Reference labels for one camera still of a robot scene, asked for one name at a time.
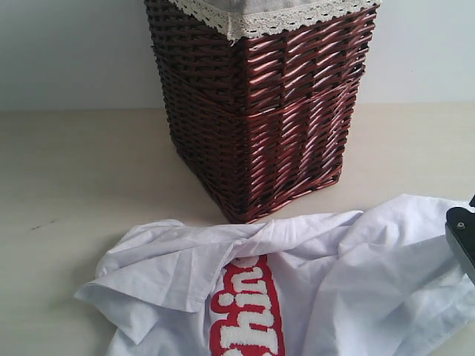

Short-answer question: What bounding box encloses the white shirt with red lettering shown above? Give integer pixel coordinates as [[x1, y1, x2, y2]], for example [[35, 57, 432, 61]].
[[75, 195, 474, 355]]

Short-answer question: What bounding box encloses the brown wicker laundry basket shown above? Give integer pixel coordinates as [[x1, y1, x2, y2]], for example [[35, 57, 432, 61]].
[[145, 1, 380, 223]]

